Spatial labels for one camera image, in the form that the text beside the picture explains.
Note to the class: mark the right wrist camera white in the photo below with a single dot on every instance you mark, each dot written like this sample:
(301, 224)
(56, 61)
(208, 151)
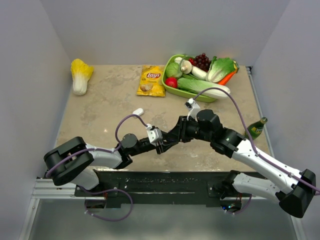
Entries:
(193, 108)

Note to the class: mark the yellow napa cabbage toy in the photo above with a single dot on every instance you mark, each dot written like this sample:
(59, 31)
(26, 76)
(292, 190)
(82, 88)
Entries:
(81, 74)

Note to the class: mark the green leafy lettuce toy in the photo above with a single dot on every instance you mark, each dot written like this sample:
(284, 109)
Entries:
(219, 68)

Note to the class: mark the white earbud charging case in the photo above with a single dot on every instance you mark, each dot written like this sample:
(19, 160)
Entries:
(138, 112)

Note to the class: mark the round green cabbage toy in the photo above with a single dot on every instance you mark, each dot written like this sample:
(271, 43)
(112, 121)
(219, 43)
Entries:
(173, 70)

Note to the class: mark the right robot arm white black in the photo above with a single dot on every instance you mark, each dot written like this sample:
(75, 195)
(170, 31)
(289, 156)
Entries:
(291, 188)

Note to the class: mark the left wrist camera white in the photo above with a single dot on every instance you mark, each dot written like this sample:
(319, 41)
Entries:
(154, 134)

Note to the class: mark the small white mushroom toy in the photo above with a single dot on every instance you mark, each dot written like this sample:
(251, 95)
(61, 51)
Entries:
(178, 60)

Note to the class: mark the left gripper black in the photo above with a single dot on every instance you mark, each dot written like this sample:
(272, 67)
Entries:
(163, 148)

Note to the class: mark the green glass bottle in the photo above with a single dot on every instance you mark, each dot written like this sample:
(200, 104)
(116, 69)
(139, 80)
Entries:
(255, 129)

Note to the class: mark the aluminium frame rail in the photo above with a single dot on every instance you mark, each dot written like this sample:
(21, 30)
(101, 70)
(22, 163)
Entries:
(45, 189)

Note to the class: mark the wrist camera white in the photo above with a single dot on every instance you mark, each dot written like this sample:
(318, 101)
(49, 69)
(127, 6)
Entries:
(193, 108)
(154, 134)

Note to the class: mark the green plastic tray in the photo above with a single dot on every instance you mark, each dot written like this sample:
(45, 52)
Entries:
(179, 92)

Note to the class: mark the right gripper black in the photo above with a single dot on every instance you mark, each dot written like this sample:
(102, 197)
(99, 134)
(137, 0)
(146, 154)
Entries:
(179, 132)

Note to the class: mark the dark red grapes bunch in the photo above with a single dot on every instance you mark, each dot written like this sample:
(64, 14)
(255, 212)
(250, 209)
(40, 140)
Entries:
(201, 61)

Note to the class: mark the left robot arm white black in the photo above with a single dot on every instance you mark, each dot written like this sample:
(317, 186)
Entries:
(70, 161)

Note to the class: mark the red tomato toy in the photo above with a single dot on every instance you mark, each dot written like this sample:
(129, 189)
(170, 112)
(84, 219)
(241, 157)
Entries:
(172, 82)

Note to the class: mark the yellow Lays chips bag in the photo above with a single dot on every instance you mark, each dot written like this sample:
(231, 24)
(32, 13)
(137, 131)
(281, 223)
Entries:
(150, 83)

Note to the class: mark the white king oyster mushroom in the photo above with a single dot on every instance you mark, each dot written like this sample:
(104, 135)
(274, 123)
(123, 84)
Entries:
(187, 68)

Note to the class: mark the long green napa cabbage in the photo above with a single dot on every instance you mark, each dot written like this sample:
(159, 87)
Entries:
(197, 86)

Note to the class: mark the orange carrot toy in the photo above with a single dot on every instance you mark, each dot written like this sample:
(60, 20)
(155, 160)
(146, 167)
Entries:
(225, 80)

